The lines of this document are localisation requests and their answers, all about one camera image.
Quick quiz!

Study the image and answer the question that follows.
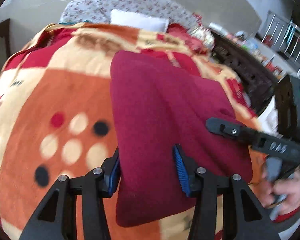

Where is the red orange patterned blanket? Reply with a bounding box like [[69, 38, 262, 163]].
[[0, 23, 263, 239]]

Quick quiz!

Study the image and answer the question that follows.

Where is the red pink pillow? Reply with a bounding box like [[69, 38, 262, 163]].
[[167, 13, 215, 55]]

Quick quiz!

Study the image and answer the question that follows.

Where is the clutter on headboard shelf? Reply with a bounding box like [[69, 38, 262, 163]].
[[209, 22, 287, 79]]

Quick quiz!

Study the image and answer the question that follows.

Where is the dark wooden side table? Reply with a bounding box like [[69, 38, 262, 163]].
[[0, 18, 12, 81]]

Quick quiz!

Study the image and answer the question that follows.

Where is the floral quilt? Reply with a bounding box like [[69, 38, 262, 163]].
[[59, 0, 199, 30]]

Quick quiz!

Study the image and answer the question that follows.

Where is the white pillow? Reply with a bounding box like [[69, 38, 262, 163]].
[[110, 9, 170, 33]]

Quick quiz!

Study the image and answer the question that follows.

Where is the dark carved wooden headboard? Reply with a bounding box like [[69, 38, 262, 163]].
[[210, 29, 281, 116]]

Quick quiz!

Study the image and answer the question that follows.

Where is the metal rack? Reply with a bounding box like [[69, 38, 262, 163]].
[[260, 11, 300, 75]]

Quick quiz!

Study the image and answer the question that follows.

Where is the person's right hand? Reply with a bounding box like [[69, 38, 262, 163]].
[[255, 161, 300, 220]]

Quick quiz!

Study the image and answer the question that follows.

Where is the maroon fleece sweater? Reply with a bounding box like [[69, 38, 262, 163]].
[[110, 51, 253, 227]]

